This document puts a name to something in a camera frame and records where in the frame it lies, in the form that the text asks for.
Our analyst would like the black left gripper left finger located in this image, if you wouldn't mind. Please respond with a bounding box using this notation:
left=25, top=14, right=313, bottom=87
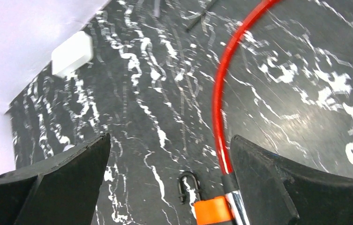
left=0, top=133, right=111, bottom=225

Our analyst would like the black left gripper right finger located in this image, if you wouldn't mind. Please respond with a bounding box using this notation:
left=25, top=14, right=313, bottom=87
left=230, top=135, right=353, bottom=225

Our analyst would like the red cable lock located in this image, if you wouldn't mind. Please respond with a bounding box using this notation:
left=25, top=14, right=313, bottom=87
left=211, top=0, right=279, bottom=225

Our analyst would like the orange black padlock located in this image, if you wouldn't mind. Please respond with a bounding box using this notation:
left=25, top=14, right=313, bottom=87
left=178, top=171, right=236, bottom=225

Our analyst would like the white plastic box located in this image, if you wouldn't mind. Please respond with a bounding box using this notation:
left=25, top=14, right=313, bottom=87
left=51, top=31, right=94, bottom=78

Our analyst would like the orange handled screwdriver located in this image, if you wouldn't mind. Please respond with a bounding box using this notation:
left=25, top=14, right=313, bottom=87
left=185, top=0, right=217, bottom=32

